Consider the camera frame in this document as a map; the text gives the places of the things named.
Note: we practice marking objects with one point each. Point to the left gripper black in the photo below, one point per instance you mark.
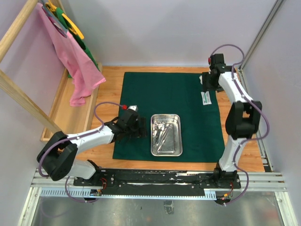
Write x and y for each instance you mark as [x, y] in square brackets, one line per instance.
[142, 131]

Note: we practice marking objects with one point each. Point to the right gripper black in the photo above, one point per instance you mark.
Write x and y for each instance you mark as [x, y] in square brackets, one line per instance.
[205, 84]

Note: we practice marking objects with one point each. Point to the steel surgical scissors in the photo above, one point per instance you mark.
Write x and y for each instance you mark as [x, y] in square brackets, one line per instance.
[161, 130]

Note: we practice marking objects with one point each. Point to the blue suture packet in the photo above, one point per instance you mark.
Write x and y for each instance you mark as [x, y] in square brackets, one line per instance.
[206, 99]

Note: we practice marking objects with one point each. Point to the steel instrument tray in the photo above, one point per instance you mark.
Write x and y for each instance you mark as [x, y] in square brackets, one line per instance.
[167, 149]

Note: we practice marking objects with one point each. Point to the dark green surgical cloth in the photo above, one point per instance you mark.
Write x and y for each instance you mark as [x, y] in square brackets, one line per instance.
[172, 93]

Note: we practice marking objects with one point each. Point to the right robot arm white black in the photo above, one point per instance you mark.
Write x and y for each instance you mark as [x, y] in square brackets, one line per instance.
[242, 121]

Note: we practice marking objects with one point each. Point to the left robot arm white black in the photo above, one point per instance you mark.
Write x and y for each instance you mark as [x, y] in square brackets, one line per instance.
[57, 159]

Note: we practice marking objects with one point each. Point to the pink cloth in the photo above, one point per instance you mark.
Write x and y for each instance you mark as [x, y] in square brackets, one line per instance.
[86, 76]

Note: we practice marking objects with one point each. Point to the green garment on hanger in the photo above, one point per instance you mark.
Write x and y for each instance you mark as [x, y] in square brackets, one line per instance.
[67, 25]

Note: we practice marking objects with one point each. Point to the grey hanger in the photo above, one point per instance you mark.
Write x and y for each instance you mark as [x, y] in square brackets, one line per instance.
[54, 20]

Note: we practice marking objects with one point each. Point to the yellow hanger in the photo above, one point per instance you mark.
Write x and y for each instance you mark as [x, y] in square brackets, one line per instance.
[74, 28]

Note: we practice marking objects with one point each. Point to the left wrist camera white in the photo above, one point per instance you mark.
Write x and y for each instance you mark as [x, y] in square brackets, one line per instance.
[133, 107]

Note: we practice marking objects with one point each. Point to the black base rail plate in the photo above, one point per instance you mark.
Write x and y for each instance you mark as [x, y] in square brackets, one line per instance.
[159, 182]

